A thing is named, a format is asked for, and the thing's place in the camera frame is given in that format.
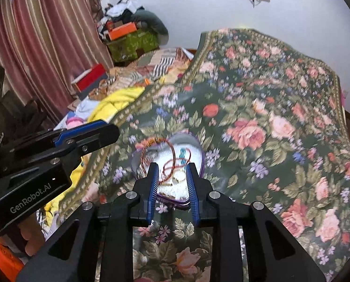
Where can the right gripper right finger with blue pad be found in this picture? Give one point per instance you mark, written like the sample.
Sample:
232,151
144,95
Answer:
272,253

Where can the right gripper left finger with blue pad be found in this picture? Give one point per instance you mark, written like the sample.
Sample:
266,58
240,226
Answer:
97,237

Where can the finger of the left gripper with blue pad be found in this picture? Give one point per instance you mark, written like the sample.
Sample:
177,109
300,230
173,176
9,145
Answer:
77,132

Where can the person left hand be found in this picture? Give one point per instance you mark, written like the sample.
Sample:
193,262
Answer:
31,231

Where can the pink slipper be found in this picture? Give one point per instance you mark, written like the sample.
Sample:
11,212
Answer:
73,122

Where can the heart shaped purple tin box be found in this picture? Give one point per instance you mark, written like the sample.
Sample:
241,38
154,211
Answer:
172,156

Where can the yellow blanket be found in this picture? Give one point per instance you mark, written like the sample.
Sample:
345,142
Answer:
105,110

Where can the red white box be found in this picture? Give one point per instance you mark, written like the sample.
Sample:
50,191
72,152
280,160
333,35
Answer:
86,78

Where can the floral green bed cover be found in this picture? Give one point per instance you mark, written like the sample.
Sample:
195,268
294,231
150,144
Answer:
270,121

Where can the striped red curtain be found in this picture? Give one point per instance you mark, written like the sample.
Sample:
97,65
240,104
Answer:
45,44

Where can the striped patterned quilt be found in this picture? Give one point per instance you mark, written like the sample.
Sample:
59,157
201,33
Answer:
147,69

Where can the orange box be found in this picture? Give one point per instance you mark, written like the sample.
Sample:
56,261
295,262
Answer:
122,30

